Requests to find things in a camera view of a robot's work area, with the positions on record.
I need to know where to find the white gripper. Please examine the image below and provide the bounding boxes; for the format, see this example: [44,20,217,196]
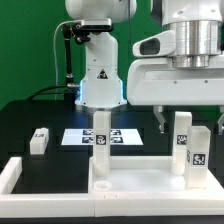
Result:
[127,56,224,135]

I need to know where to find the white desk top tray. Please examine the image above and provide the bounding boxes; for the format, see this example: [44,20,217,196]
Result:
[88,156,224,217]

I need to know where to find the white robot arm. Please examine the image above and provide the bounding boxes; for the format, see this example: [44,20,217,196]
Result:
[65,0,224,111]

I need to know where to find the fiducial marker sheet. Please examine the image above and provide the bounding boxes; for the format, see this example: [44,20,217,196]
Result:
[61,129,143,146]

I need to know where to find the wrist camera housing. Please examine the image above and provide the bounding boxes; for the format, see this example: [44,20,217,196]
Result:
[132,30,176,58]

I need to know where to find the grey camera on mount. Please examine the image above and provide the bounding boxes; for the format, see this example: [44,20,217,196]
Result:
[81,18,112,32]

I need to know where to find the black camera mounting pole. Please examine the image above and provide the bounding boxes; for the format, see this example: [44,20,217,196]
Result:
[62,23,90,83]

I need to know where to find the black cables on table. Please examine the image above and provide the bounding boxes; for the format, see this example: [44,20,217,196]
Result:
[25,83,81,102]

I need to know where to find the grey camera cable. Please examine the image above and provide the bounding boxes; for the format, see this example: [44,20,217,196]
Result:
[53,20,83,101]

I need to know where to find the white U-shaped obstacle frame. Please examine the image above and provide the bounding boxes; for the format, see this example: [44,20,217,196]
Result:
[0,157,94,218]

